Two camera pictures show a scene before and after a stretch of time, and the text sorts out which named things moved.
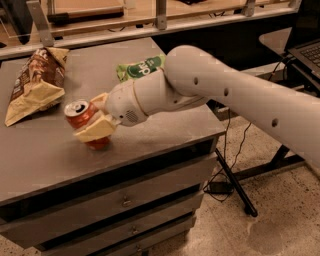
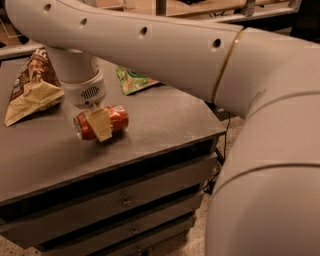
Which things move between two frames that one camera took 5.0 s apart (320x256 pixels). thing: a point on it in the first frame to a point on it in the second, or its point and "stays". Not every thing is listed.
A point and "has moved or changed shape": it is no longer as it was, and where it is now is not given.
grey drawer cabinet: [138, 196] stays
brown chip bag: [40, 85] stays
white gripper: [122, 102] to [84, 92]
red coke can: [76, 112] has moved or changed shape
